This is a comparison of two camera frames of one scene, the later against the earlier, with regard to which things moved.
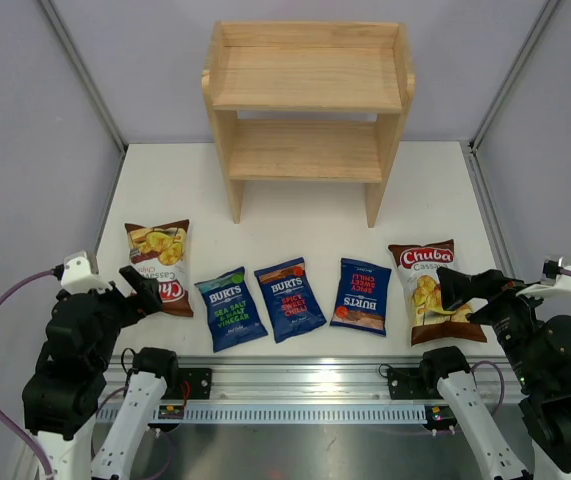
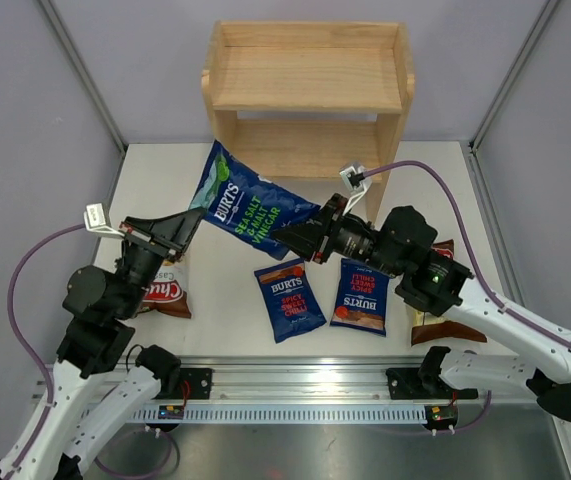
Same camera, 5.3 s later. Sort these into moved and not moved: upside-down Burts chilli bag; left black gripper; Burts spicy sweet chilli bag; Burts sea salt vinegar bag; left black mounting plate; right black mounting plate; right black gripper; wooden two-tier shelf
Moved: left black gripper; right black gripper; Burts sea salt vinegar bag
Not moved: left black mounting plate; Burts spicy sweet chilli bag; upside-down Burts chilli bag; wooden two-tier shelf; right black mounting plate
